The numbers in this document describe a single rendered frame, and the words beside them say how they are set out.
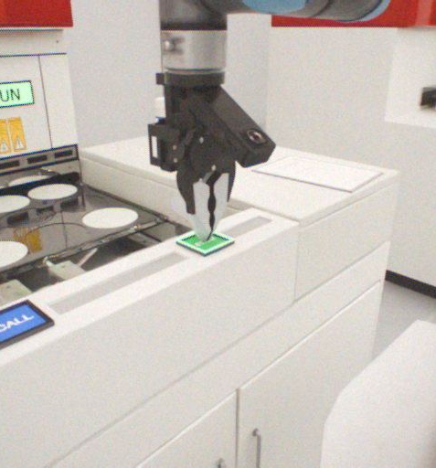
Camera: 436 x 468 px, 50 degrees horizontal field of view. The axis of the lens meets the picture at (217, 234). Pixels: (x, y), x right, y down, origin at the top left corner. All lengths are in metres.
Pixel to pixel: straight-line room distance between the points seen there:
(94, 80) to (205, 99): 2.39
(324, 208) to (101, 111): 2.31
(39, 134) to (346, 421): 0.84
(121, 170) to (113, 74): 1.99
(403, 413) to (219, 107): 0.41
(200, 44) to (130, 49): 2.52
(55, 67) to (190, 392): 0.75
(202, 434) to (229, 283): 0.23
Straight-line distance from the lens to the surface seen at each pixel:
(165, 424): 0.65
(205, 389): 0.67
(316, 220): 0.76
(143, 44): 3.12
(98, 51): 2.93
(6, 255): 0.80
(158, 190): 0.93
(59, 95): 1.12
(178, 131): 0.56
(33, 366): 0.48
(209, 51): 0.54
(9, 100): 1.07
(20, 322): 0.50
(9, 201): 1.05
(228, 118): 0.53
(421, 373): 0.68
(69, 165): 1.14
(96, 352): 0.51
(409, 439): 0.59
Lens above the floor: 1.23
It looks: 24 degrees down
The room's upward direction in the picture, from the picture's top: straight up
